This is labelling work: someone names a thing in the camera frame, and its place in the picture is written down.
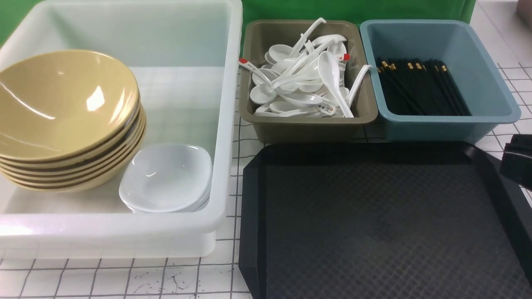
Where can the black serving tray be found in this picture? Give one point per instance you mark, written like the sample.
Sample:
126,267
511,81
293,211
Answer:
422,220

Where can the white square sauce dish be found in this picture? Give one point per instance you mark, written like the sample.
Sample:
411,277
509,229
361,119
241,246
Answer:
166,176

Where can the red-tipped white spoon left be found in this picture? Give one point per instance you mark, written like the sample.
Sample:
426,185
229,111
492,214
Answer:
275,101

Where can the green backdrop cloth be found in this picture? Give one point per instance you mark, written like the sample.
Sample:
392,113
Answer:
357,11

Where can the tan noodle bowl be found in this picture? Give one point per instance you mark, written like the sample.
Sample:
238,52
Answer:
61,103

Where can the large white plastic tub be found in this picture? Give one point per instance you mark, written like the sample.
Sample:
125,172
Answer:
184,55

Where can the blue chopstick bin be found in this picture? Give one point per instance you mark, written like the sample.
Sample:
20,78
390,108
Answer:
476,76

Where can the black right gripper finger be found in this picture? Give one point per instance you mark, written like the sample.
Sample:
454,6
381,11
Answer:
516,163

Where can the pile of black chopsticks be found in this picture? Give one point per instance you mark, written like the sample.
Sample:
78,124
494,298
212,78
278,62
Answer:
420,88

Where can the white soup spoon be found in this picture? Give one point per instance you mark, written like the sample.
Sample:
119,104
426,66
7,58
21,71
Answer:
329,71

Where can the white spoon upright top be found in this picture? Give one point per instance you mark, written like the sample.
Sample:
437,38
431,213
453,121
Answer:
304,37

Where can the bottom stacked tan bowl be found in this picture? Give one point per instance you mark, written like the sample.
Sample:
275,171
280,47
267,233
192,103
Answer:
93,179

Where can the top stacked white dish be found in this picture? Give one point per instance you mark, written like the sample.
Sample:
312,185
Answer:
201,203

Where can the olive spoon bin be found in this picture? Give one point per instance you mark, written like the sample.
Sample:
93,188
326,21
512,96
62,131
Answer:
267,45

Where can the white spoon leaning right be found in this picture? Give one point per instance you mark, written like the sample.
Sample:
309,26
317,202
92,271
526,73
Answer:
357,83

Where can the red-tipped white spoon right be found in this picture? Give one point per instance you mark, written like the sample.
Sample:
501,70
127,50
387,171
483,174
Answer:
306,67

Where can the red-tipped white spoon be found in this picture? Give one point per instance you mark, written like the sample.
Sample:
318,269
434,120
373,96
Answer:
306,67
275,101

